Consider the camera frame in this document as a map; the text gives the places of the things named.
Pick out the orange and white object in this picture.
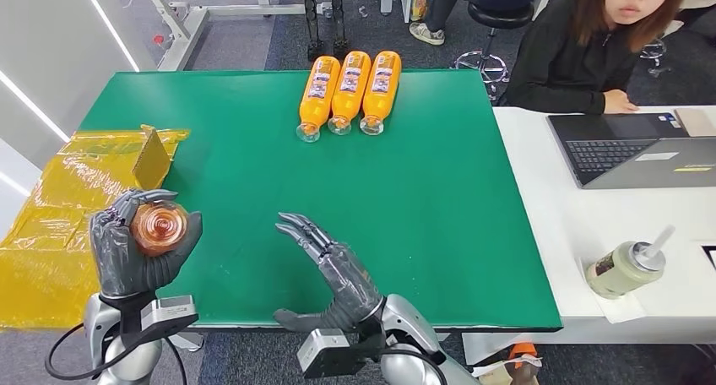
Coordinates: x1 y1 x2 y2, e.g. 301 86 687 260
476 342 544 385

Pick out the person's hand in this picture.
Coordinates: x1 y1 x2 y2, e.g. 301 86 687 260
603 89 640 115

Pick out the white metal frame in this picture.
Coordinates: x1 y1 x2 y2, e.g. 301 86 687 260
137 0 395 72

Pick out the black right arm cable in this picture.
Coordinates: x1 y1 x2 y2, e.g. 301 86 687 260
386 345 452 385

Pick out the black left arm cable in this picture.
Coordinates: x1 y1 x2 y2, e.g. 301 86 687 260
44 321 189 385

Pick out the person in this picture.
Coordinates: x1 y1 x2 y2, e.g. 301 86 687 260
408 0 556 46
500 0 692 116

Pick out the yellow plastic-wrapped cardboard box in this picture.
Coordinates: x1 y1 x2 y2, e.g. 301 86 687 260
0 125 192 331

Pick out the orange juice bottle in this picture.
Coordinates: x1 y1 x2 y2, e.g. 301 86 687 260
328 51 372 136
359 51 403 136
296 55 342 144
129 200 190 258

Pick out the chrome stool base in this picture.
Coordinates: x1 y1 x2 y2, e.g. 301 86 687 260
639 37 669 79

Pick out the tan notebook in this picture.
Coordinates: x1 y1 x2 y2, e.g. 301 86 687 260
673 108 716 138

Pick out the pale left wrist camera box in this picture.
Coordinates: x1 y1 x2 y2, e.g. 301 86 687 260
139 295 200 340

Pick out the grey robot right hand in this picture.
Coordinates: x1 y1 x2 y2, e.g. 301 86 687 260
273 212 387 335

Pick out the black robot leg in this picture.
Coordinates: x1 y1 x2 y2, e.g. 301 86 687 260
290 0 326 62
326 0 350 58

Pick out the milk tea cup with straw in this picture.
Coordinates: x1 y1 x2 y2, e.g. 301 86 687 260
584 224 677 301

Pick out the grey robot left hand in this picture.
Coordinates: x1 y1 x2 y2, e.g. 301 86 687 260
89 187 203 301

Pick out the green table mat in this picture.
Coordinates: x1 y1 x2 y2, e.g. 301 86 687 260
78 68 564 332

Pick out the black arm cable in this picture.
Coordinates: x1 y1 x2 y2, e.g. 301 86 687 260
44 321 189 385
386 345 452 385

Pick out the white paper napkin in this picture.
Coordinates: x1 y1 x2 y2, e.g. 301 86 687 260
578 256 648 325

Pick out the dark grey laptop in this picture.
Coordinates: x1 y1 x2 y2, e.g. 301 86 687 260
546 111 716 191

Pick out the black round stool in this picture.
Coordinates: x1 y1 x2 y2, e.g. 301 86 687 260
452 1 536 101

